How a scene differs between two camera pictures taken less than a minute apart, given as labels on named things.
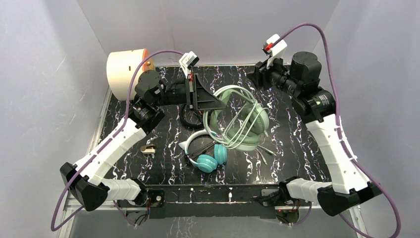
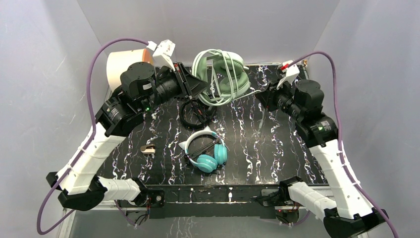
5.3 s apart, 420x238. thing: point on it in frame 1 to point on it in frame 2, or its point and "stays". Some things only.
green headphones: (239, 125) to (226, 73)
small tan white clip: (148, 149) stays
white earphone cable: (230, 115) to (224, 79)
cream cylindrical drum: (121, 67) stays
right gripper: (260, 72) to (268, 96)
